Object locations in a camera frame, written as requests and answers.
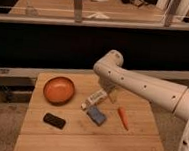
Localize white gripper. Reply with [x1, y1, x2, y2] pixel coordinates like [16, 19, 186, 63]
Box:
[98, 77, 117, 103]

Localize white plastic bottle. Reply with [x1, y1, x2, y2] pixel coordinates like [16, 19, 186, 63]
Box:
[81, 89, 107, 110]

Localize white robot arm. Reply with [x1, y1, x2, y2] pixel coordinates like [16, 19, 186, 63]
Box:
[94, 50, 189, 151]

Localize orange ceramic bowl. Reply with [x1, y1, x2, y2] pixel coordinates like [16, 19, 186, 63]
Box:
[43, 76, 75, 105]

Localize clear plastic bottle background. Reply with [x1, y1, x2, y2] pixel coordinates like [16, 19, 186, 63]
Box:
[25, 1, 39, 16]

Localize orange carrot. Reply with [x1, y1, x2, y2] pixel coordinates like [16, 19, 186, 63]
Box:
[118, 107, 129, 130]

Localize blue sponge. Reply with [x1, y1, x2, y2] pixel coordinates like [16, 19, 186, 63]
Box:
[86, 106, 106, 126]

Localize wooden cutting board table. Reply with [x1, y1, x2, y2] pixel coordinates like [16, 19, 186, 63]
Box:
[13, 73, 164, 151]

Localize black rectangular case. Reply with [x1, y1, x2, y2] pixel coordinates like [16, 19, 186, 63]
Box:
[43, 113, 66, 129]

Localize white crumpled paper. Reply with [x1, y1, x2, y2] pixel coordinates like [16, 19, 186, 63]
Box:
[86, 12, 110, 20]

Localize grey metal rail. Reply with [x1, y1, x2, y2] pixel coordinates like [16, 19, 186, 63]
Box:
[0, 67, 189, 87]

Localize grey metal post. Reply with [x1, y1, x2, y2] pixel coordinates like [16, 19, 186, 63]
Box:
[73, 0, 83, 22]
[163, 0, 181, 27]

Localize grey metal post right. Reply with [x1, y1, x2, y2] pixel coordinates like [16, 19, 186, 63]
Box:
[163, 0, 181, 27]

